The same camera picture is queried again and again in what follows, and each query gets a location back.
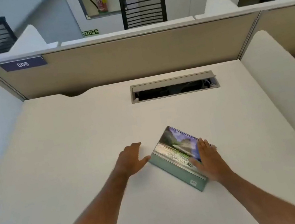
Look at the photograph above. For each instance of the person's right hand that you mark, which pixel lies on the person's right hand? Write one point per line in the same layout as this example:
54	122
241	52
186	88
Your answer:
210	162

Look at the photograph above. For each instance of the person's left hand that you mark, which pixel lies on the person's left hand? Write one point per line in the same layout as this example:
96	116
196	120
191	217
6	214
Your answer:
130	161

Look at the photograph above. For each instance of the spiral-bound landscape desk calendar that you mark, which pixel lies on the spiral-bound landscape desk calendar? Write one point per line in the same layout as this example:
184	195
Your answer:
171	151

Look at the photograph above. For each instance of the person's left forearm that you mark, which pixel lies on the person's left forearm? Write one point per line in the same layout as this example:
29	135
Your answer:
94	218

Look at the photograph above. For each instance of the person's right forearm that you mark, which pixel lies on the person's right forearm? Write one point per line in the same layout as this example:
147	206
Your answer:
260	198

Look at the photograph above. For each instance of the navy desk number plate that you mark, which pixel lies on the navy desk number plate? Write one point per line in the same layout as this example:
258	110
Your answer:
22	64

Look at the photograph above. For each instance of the white pointed desk divider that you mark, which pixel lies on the white pointed desk divider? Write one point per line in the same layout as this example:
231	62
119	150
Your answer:
216	3
29	40

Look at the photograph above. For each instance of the wide beige partition panel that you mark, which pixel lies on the wide beige partition panel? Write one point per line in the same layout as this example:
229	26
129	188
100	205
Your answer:
127	60

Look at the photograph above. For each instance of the green exit sign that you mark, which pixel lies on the green exit sign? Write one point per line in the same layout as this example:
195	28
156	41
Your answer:
90	32

